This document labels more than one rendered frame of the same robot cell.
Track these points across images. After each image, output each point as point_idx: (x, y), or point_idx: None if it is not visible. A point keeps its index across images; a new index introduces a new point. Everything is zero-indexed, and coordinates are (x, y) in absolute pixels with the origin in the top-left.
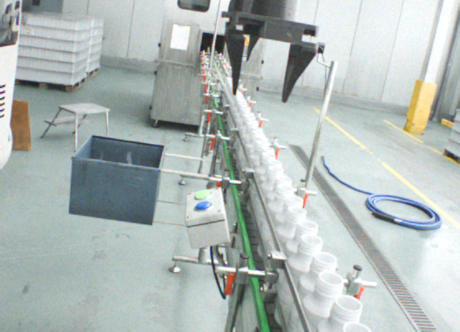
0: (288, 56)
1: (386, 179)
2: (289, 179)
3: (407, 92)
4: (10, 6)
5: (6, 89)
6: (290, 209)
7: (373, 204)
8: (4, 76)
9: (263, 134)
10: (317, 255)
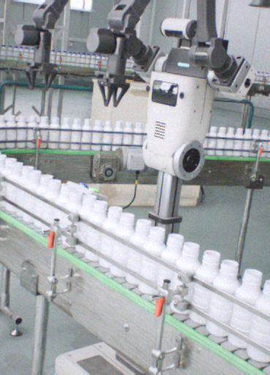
0: (36, 75)
1: None
2: (51, 182)
3: None
4: (168, 87)
5: (166, 127)
6: (32, 170)
7: None
8: (165, 119)
9: (179, 272)
10: (5, 157)
